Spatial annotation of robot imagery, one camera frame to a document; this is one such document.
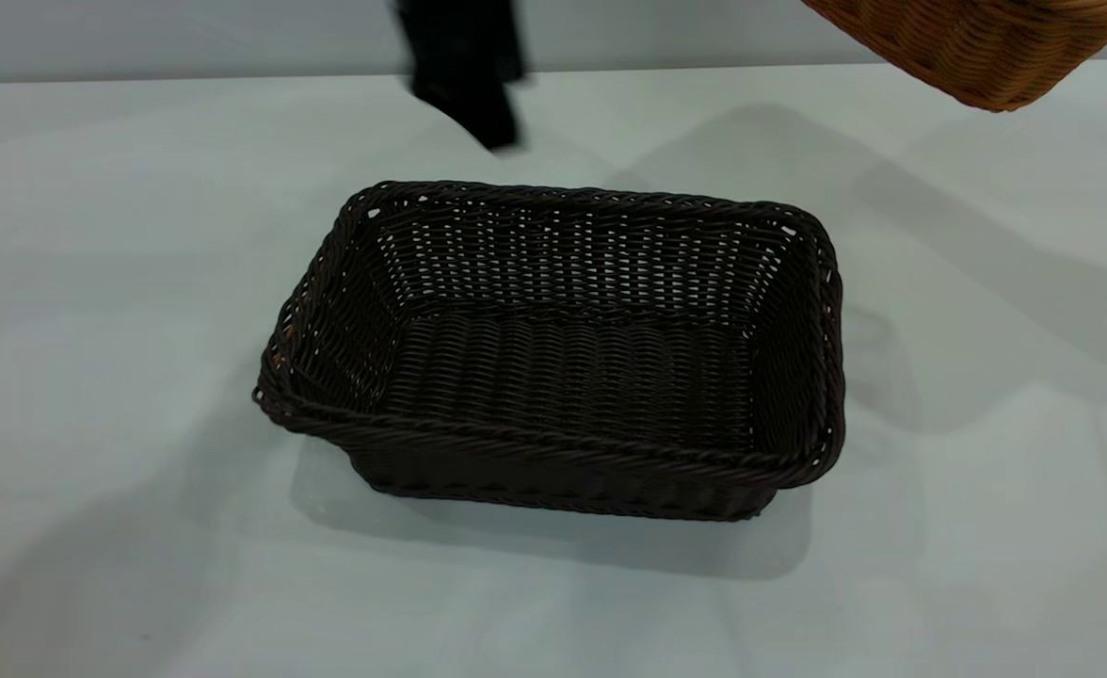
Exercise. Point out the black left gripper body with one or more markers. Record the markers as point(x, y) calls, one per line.
point(464, 38)

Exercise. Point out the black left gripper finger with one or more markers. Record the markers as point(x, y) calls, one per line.
point(483, 113)

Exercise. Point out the orange woven wicker basket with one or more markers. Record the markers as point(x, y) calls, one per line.
point(977, 47)

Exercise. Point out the black woven wicker basket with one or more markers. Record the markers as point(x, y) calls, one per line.
point(563, 377)

